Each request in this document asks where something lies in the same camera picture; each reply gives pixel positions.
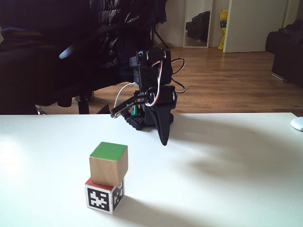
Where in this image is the wooden cube with green face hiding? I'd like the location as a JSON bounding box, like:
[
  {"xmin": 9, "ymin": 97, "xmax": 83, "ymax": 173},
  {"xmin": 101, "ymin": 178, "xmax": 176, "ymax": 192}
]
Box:
[{"xmin": 89, "ymin": 141, "xmax": 129, "ymax": 188}]

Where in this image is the multicoloured cube with marker patterns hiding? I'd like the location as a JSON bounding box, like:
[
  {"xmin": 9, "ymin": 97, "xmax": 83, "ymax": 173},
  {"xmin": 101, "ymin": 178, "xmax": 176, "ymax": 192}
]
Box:
[{"xmin": 84, "ymin": 177, "xmax": 125, "ymax": 215}]

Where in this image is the white framed mirror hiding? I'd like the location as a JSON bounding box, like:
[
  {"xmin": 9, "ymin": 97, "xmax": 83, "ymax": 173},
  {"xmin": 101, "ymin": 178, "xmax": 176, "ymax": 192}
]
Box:
[{"xmin": 183, "ymin": 0, "xmax": 214, "ymax": 49}]

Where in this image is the yellow bag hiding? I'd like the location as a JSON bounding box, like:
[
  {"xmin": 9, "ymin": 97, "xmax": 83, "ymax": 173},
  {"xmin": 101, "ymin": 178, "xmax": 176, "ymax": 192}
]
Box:
[{"xmin": 217, "ymin": 9, "xmax": 229, "ymax": 50}]

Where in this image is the black office chair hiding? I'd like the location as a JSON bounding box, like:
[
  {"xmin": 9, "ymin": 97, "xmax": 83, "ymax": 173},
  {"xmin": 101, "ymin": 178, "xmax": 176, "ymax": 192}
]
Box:
[{"xmin": 0, "ymin": 0, "xmax": 152, "ymax": 115}]

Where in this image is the white door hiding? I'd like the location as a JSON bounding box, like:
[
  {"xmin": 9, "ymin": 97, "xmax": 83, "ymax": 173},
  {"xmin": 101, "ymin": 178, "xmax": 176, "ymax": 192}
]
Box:
[{"xmin": 223, "ymin": 0, "xmax": 291, "ymax": 53}]

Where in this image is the black sofa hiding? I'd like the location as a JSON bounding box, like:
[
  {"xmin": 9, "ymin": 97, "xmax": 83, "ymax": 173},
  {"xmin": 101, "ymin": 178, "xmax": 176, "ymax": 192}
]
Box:
[{"xmin": 265, "ymin": 19, "xmax": 303, "ymax": 89}]

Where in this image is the white computer mouse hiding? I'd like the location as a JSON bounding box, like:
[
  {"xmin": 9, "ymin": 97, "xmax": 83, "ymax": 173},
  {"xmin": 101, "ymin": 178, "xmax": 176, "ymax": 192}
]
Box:
[{"xmin": 290, "ymin": 116, "xmax": 303, "ymax": 132}]

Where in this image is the black and white looped cable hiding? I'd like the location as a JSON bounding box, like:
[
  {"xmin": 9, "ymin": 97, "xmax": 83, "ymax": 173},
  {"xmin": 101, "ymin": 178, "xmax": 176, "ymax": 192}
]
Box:
[{"xmin": 170, "ymin": 57, "xmax": 187, "ymax": 94}]

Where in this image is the red white black servo cable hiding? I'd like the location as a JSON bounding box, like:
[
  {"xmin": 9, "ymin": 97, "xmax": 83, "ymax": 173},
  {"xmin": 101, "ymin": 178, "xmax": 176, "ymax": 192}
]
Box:
[{"xmin": 144, "ymin": 59, "xmax": 164, "ymax": 106}]

